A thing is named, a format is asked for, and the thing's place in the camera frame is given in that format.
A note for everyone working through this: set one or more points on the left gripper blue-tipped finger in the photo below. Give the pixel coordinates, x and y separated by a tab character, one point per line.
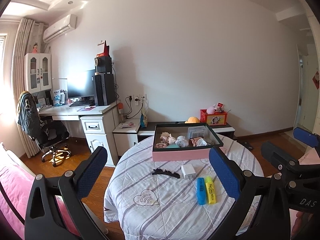
311	140

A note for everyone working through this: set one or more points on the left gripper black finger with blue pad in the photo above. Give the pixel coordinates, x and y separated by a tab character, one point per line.
43	218
271	219

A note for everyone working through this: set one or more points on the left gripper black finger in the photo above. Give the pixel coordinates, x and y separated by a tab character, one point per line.
280	159

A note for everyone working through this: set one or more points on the yellow highlighter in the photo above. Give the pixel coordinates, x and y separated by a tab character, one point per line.
210	190

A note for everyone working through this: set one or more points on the blue highlighter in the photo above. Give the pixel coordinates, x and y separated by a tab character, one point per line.
201	191

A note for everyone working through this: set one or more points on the clear plastic swab box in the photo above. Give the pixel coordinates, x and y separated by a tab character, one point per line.
197	131

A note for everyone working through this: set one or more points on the white unicorn toy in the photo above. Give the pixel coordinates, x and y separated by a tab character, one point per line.
182	143

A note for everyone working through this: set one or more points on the pig figurine toy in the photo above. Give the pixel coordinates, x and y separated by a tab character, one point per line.
171	139

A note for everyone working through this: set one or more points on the baby doll blue clothes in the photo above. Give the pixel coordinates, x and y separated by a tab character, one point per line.
164	136

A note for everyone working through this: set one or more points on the white round piggy bank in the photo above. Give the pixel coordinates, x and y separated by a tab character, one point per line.
180	137

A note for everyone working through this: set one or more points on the person's hand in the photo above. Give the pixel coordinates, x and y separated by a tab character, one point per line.
302	219

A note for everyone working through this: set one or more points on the white door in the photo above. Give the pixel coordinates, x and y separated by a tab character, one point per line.
308	88

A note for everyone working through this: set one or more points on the pink sofa cushion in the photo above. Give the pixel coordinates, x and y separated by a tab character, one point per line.
17	183

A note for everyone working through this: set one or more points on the white charger adapter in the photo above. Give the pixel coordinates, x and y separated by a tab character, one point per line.
188	171

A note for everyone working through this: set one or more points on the rose gold cup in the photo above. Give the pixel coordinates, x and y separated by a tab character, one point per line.
193	141

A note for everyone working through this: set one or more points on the red toy crate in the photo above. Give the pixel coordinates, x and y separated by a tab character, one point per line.
215	119

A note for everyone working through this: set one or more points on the black office chair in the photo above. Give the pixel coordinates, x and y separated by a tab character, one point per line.
46	132

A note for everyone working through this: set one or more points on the pink plush in crate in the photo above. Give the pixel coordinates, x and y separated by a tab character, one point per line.
210	110

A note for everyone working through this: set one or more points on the pink storage box green rim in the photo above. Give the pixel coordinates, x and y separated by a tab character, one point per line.
185	153

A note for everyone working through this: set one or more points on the yellow octopus plush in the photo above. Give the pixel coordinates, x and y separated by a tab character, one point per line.
192	120

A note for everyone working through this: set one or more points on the black hair clip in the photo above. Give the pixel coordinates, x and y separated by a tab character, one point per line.
159	171

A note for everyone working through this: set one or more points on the pink block toy house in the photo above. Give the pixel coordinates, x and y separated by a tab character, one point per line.
161	145

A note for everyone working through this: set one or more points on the white striped quilt cover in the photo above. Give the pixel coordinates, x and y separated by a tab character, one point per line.
149	206

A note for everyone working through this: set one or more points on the white desk with drawers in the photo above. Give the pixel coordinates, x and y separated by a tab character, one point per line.
98	124

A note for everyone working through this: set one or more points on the low white black cabinet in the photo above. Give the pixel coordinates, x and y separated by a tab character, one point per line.
127	137

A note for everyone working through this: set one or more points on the computer monitor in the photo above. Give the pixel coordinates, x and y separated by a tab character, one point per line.
80	85

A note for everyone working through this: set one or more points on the black computer tower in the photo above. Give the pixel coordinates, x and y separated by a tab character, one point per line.
104	89

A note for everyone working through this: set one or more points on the white glass door cabinet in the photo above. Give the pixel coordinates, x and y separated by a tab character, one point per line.
37	72

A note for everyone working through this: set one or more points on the black speaker box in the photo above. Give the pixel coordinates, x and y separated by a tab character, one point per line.
103	64

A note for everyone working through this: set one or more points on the white air conditioner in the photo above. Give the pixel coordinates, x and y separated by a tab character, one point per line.
62	26

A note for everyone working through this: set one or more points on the wall power sockets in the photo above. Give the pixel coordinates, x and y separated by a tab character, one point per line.
141	97

